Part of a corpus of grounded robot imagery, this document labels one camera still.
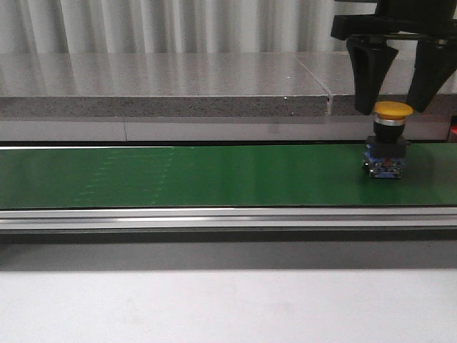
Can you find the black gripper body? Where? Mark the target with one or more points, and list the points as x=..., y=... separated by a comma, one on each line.
x=348, y=25

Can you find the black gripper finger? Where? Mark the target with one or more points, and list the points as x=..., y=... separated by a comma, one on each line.
x=435, y=63
x=370, y=63

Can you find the yellow mushroom push button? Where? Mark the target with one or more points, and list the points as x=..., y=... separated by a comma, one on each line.
x=385, y=156

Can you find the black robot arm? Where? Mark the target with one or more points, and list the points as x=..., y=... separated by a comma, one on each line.
x=426, y=11

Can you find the green conveyor belt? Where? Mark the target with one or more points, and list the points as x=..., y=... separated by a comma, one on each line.
x=221, y=176

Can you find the grey stone countertop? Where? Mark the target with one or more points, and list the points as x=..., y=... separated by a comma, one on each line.
x=179, y=97

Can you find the white pleated curtain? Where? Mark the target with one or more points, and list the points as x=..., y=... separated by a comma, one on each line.
x=172, y=26

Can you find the aluminium conveyor frame rail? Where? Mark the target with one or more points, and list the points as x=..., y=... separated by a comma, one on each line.
x=225, y=220

